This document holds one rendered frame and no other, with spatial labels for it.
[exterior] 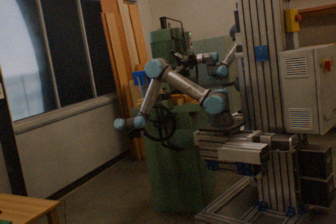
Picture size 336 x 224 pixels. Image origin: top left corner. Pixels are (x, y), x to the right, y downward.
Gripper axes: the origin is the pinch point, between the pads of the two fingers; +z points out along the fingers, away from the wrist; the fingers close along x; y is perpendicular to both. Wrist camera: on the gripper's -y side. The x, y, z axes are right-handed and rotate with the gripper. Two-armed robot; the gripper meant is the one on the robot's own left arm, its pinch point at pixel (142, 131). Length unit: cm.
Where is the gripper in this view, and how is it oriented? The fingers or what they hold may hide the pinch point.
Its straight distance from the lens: 244.0
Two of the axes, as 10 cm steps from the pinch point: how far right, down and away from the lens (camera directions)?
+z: 3.8, 3.0, 8.7
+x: 9.2, -1.7, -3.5
